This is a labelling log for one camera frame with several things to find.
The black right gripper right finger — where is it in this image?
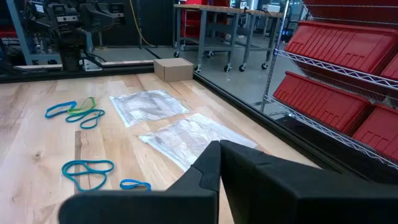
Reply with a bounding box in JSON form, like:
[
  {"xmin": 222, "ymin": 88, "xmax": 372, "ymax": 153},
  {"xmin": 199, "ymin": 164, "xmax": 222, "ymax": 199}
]
[{"xmin": 219, "ymin": 139, "xmax": 398, "ymax": 224}]

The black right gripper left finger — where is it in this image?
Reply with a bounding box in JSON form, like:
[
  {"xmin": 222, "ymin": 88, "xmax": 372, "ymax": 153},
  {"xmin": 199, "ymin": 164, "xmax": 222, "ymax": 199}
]
[{"xmin": 58, "ymin": 140, "xmax": 221, "ymax": 224}]

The blue rubber band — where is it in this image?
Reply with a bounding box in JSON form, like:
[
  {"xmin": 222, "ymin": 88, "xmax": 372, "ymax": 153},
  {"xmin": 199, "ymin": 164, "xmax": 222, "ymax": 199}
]
[
  {"xmin": 44, "ymin": 100, "xmax": 78, "ymax": 119},
  {"xmin": 119, "ymin": 179, "xmax": 152, "ymax": 192}
]

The clear plastic zip bag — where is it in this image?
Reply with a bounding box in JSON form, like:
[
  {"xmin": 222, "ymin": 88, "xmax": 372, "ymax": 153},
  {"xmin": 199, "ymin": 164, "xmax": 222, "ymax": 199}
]
[
  {"xmin": 109, "ymin": 89, "xmax": 191, "ymax": 128},
  {"xmin": 138, "ymin": 112, "xmax": 259, "ymax": 172}
]

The green rubber band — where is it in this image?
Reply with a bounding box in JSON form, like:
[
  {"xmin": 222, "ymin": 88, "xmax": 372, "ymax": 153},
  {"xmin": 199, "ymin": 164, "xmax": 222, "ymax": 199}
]
[{"xmin": 67, "ymin": 96, "xmax": 97, "ymax": 117}]

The teal rubber band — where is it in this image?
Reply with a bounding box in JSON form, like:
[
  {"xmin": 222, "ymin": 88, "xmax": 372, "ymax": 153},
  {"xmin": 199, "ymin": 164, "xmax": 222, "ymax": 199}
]
[
  {"xmin": 65, "ymin": 108, "xmax": 106, "ymax": 130},
  {"xmin": 61, "ymin": 159, "xmax": 115, "ymax": 192}
]

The blue-grey metal stand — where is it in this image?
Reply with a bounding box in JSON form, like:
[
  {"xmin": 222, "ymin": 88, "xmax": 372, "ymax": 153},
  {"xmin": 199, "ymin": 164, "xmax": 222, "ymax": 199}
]
[{"xmin": 6, "ymin": 0, "xmax": 62, "ymax": 66}]

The red plastic bin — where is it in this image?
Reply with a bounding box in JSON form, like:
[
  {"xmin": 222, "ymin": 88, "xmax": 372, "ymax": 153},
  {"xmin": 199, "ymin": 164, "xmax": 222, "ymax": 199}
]
[
  {"xmin": 302, "ymin": 0, "xmax": 398, "ymax": 27},
  {"xmin": 284, "ymin": 20, "xmax": 398, "ymax": 76},
  {"xmin": 272, "ymin": 70, "xmax": 372, "ymax": 135},
  {"xmin": 352, "ymin": 103, "xmax": 398, "ymax": 162},
  {"xmin": 380, "ymin": 53, "xmax": 398, "ymax": 82}
]

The small cardboard box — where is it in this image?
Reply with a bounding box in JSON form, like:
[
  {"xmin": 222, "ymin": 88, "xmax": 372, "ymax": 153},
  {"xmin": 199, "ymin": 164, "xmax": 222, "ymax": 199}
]
[{"xmin": 153, "ymin": 57, "xmax": 195, "ymax": 83}]

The red tool cabinet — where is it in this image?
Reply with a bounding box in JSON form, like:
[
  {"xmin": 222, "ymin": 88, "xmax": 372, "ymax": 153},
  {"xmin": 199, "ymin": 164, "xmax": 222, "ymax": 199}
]
[{"xmin": 180, "ymin": 0, "xmax": 231, "ymax": 39}]

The wood top rolling workbench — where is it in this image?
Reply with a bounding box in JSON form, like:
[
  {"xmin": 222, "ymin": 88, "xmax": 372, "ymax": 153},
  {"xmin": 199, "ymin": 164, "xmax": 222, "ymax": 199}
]
[{"xmin": 172, "ymin": 3, "xmax": 284, "ymax": 73}]

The yellow cable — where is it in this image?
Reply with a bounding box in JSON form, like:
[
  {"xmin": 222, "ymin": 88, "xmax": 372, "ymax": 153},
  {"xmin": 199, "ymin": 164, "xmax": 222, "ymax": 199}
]
[{"xmin": 128, "ymin": 0, "xmax": 157, "ymax": 48}]

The chrome wire shelf rack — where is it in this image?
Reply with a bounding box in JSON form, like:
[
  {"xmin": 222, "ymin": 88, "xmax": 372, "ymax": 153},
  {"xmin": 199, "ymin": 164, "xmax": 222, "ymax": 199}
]
[{"xmin": 259, "ymin": 0, "xmax": 398, "ymax": 171}]

